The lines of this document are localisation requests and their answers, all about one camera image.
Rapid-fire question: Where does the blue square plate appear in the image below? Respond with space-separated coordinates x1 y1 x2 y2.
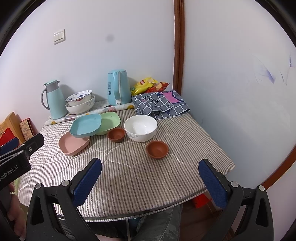
70 113 102 138

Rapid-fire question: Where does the green square plate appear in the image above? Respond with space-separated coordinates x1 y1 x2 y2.
96 112 121 136

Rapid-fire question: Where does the brown small bowl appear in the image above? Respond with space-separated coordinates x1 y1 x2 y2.
107 128 125 143
146 141 169 159

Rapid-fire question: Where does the white ceramic bowl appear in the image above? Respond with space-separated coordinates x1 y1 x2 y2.
124 115 158 143

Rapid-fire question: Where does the person's left hand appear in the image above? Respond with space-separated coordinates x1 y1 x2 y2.
8 194 26 238

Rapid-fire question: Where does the red paper bag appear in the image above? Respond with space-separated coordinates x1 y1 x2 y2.
0 128 15 146

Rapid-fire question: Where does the patterned brown box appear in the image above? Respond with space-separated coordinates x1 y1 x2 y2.
19 118 34 141

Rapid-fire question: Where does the pink square plate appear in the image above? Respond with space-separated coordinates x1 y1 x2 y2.
58 132 90 156

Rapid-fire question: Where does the red stool under table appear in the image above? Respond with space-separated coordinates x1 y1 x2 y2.
192 193 212 208

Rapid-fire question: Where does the light blue thermos jug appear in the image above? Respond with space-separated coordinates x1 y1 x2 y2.
41 80 67 120

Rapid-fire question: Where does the large white bowl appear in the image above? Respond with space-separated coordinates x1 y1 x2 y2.
65 95 95 115

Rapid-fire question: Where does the blue patterned white bowl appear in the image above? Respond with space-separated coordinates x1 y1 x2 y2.
65 90 92 106

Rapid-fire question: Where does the person's camouflage trouser leg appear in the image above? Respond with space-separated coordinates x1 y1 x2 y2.
92 204 183 241

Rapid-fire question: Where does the striped quilted table cover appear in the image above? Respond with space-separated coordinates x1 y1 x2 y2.
18 113 235 222

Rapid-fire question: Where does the fruit print rolled mat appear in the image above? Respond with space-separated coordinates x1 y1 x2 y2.
44 103 135 126

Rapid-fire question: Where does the light blue electric kettle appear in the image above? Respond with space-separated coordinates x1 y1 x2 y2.
107 69 132 106

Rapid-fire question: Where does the yellow chips bag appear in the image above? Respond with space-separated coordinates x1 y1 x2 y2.
131 77 158 96

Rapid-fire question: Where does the grey checked cloth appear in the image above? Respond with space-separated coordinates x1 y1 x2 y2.
132 90 190 120

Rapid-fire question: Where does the red snack bag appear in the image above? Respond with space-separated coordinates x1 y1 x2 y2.
146 82 170 93

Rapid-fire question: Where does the white wall switch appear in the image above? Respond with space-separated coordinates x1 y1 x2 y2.
53 29 66 45

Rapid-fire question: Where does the brown wooden door frame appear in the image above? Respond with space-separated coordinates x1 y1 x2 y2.
173 0 185 94

